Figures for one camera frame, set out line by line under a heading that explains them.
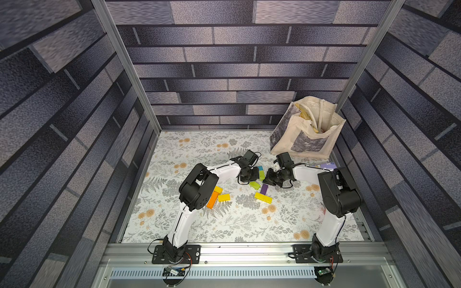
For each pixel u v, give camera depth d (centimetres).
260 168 101
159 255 73
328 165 96
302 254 73
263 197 90
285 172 74
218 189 92
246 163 79
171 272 71
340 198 50
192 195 57
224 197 90
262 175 90
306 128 87
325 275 72
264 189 93
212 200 89
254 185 94
